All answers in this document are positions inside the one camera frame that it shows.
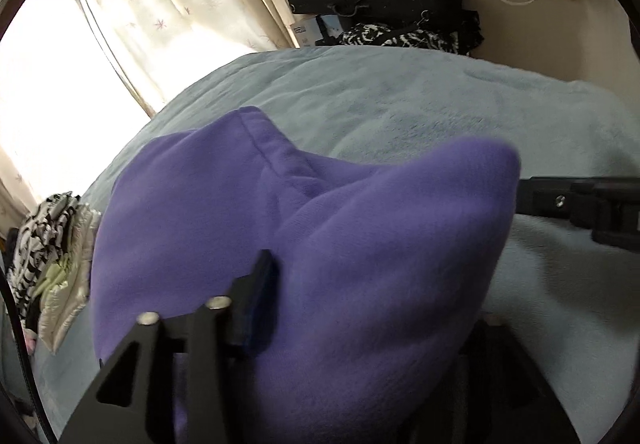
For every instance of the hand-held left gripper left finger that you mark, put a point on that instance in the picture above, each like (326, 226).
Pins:
(260, 304)

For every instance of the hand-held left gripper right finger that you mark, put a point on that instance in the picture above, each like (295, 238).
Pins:
(500, 364)

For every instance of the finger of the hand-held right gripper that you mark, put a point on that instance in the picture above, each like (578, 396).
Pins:
(555, 199)

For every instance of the purple fleece sweatshirt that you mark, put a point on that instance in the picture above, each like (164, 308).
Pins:
(380, 249)

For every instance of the grey-green fleece blanket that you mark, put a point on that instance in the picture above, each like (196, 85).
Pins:
(400, 99)

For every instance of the dark cloth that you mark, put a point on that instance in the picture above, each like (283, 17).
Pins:
(471, 31)

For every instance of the folded cream puffer jacket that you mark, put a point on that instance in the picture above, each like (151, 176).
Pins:
(70, 304)

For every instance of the zebra print cloth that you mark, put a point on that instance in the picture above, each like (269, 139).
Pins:
(400, 38)

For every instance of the black and white patterned garment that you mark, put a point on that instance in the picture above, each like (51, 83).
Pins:
(37, 229)

